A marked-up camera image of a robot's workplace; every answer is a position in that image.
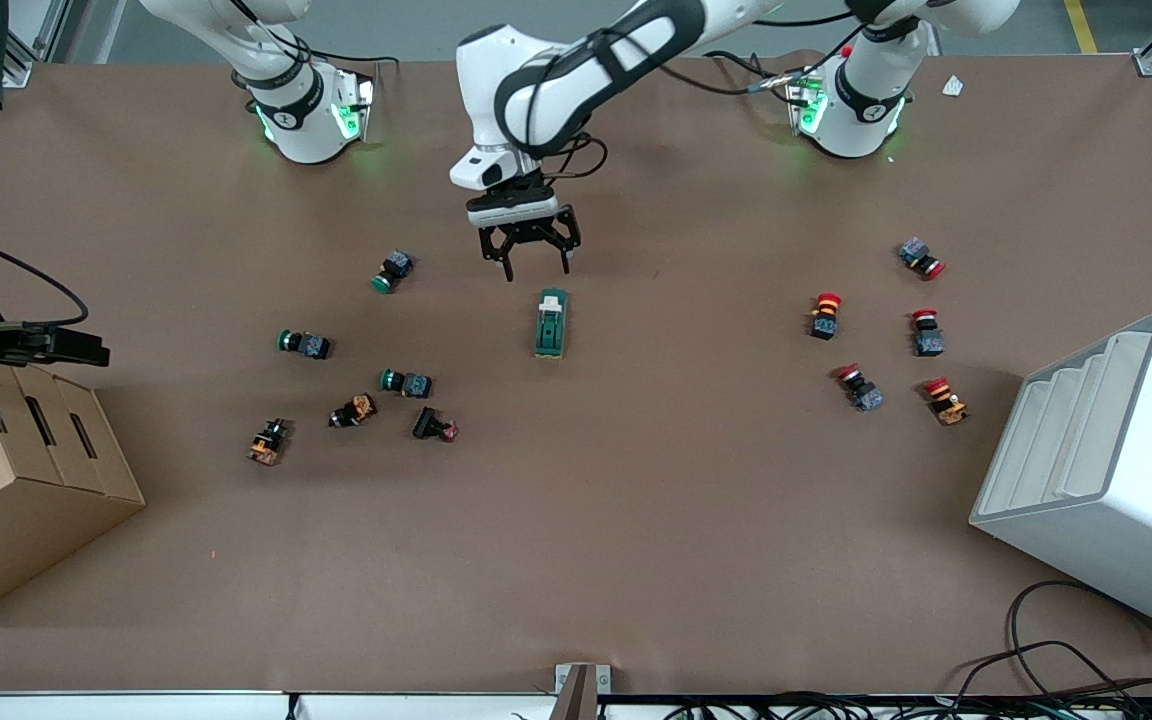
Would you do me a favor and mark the metal table edge bracket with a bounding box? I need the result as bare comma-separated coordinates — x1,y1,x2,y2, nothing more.
554,663,612,720

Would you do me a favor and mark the black looped cable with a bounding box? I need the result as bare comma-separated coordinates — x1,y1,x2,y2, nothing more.
956,580,1152,701

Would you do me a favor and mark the red push button blue block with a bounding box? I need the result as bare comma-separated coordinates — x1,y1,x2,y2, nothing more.
833,364,885,413
898,237,947,281
911,309,945,358

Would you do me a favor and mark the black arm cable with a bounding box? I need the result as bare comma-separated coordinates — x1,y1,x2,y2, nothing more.
536,20,872,186
0,0,402,326

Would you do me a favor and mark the green push button blue block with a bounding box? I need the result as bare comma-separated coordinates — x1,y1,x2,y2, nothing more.
277,329,332,361
371,249,414,295
380,368,434,399

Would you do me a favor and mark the black push button red block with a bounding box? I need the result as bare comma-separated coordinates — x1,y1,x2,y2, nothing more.
412,406,460,443

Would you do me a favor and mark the black cable bundle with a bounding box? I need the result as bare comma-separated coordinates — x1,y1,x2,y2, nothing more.
626,690,1152,720

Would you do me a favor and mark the brown cardboard bin box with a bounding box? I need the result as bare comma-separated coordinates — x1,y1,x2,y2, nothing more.
0,362,147,629

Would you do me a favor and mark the red push button orange block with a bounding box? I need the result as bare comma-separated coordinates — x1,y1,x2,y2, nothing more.
923,376,970,427
809,292,844,341

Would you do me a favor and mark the black push button orange block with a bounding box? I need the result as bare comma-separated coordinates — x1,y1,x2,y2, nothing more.
328,394,378,429
247,418,292,467

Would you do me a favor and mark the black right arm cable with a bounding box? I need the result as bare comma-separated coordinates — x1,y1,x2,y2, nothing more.
0,0,402,326

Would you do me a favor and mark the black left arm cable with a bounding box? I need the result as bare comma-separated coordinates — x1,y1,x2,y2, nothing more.
536,20,872,186

